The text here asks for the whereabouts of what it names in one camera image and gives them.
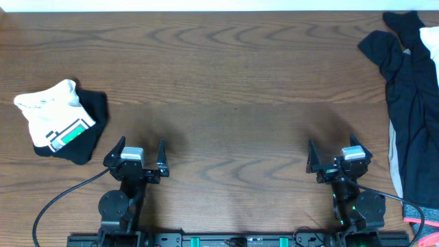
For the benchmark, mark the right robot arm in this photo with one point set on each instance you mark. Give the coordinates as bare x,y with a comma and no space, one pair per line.
360,212

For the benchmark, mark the folded white printed shirt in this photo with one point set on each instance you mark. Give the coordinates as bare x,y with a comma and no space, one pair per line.
55,116

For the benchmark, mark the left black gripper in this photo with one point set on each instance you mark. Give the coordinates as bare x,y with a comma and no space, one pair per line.
138,173

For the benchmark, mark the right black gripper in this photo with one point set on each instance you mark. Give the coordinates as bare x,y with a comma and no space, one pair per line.
328,171

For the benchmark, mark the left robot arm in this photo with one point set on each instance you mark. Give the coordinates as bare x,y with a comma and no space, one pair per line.
120,209

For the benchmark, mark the black leggings with grey waistband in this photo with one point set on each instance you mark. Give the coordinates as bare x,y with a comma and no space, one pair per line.
412,99

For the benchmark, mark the beige garment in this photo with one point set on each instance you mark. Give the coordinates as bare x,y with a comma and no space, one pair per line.
393,162

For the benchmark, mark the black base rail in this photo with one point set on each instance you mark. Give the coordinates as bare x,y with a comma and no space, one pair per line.
303,238

